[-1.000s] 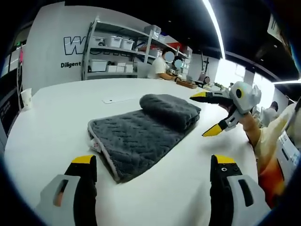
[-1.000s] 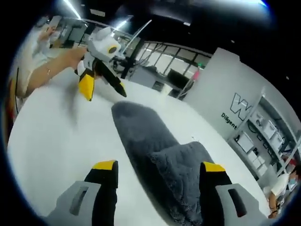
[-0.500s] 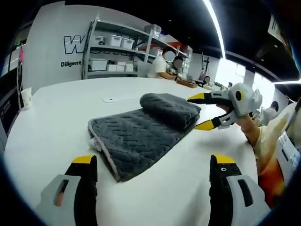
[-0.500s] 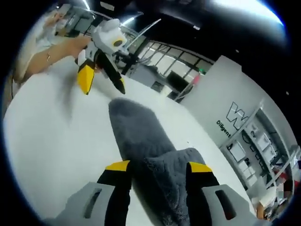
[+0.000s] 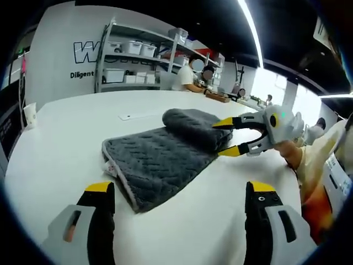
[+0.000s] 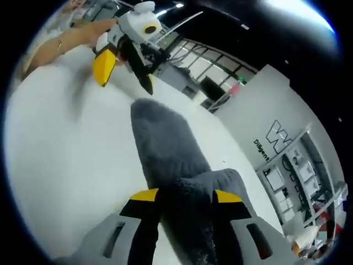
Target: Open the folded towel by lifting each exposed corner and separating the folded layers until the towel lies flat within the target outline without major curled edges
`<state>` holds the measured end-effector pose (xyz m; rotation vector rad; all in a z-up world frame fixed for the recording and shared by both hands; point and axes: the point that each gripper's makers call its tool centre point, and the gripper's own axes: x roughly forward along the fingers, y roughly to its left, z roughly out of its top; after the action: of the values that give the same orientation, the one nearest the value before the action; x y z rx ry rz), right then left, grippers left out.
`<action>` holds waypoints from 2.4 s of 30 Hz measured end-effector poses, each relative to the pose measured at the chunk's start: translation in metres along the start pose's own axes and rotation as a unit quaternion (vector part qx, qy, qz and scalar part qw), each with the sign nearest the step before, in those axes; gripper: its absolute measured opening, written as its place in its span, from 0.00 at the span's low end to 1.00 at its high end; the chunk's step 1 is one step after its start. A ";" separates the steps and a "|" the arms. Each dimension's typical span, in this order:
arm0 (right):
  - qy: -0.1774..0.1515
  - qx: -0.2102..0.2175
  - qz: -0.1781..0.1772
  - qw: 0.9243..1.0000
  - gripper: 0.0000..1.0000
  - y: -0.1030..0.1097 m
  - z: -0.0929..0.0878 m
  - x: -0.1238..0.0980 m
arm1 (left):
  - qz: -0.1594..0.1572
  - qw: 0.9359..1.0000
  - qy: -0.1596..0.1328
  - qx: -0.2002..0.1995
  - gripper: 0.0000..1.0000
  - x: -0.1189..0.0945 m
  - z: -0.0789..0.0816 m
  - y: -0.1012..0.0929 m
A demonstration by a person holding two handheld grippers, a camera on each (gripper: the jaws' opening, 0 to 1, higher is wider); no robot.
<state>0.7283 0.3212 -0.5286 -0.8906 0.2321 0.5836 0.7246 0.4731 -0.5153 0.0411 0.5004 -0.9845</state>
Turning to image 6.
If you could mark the pink hanging cloth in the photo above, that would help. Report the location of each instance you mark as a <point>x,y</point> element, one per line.
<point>235,89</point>

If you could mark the grey metal shelf rack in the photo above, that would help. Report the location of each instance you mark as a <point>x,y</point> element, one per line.
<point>337,193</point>

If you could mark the dark monitor screen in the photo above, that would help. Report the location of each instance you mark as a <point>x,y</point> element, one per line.
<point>212,89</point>

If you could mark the person's left hand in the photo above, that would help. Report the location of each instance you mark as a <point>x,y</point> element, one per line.
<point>88,33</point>

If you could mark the large white flat box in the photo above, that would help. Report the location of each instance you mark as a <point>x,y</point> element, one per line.
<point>274,178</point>

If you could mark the green exit sign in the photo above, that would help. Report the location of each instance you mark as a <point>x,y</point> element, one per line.
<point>243,79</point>

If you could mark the grey plush towel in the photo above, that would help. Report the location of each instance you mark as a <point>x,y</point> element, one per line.
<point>165,143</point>

